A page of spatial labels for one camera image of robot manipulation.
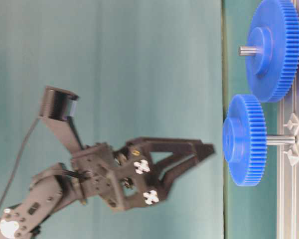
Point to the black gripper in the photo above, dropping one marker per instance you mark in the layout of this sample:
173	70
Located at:
128	178

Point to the small blue plastic gear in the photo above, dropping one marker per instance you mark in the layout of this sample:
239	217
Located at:
245	140

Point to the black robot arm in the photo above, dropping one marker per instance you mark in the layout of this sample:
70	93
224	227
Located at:
50	191

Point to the long steel shaft lower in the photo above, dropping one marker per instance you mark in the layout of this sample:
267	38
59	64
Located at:
277	140

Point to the short steel shaft upper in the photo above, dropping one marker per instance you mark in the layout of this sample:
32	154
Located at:
249	50

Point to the large blue plastic gear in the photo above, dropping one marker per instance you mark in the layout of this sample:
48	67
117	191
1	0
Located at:
274	31

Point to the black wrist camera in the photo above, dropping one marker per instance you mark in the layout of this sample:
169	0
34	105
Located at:
57	104

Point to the white plastic shaft bracket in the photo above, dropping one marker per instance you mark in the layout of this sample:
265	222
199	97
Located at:
293	152

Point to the aluminium extrusion rail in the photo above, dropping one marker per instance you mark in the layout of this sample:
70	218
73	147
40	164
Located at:
287	175

